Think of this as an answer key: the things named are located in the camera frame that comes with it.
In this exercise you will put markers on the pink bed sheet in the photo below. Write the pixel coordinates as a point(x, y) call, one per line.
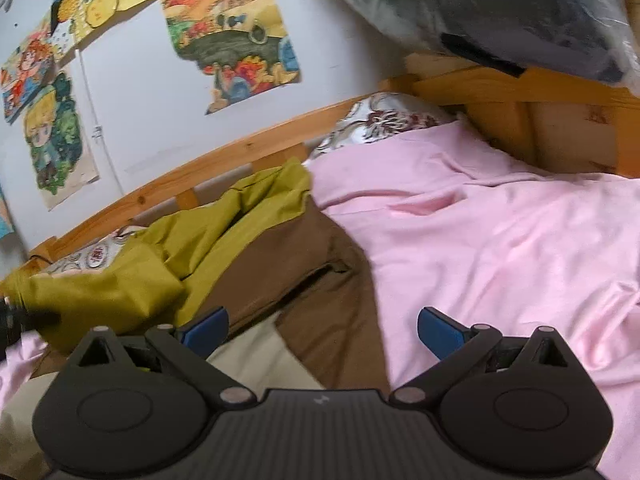
point(446, 221)

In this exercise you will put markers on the floral white bedding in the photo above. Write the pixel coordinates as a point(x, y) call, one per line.
point(369, 119)

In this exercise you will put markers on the beige brown olive hooded jacket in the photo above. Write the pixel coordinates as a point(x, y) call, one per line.
point(303, 336)

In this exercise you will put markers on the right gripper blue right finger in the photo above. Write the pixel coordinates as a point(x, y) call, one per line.
point(459, 350)

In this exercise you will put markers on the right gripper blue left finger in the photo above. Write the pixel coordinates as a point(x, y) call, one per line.
point(185, 350)

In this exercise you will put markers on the orange-haired anime girl poster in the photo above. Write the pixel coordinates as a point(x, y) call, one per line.
point(23, 72)

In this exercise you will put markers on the colourful landscape poster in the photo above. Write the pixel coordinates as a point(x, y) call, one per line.
point(242, 45)

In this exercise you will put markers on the plastic bag of clothes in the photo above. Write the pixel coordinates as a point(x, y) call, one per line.
point(590, 39)

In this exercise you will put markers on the blond anime character poster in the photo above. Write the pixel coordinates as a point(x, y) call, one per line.
point(61, 158)

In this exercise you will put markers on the wooden bed frame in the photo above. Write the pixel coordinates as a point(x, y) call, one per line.
point(554, 121)

